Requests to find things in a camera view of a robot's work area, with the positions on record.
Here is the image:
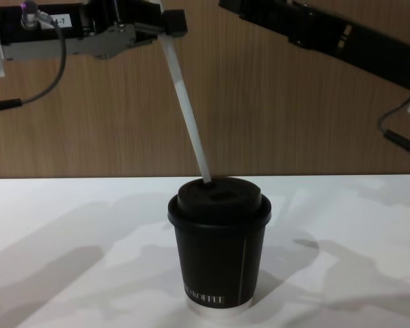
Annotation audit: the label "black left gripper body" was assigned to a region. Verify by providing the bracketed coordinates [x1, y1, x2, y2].
[0, 0, 100, 57]

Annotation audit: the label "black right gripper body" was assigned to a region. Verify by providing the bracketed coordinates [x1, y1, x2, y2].
[286, 9, 410, 93]

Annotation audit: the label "white drinking straw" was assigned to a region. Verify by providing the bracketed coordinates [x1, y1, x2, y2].
[158, 0, 213, 185]

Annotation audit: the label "black plastic cup lid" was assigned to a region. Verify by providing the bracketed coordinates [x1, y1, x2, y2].
[167, 176, 273, 229]

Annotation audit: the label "black paper coffee cup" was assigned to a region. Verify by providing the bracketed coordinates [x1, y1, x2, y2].
[172, 218, 266, 306]

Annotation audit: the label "dark left gripper cable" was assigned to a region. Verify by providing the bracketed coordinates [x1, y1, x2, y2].
[0, 1, 68, 115]

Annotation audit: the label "dark gripper cable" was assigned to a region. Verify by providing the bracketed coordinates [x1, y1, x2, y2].
[0, 1, 68, 115]
[377, 89, 410, 155]

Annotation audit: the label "dark right gripper cable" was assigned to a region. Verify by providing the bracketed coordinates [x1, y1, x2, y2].
[377, 89, 410, 155]

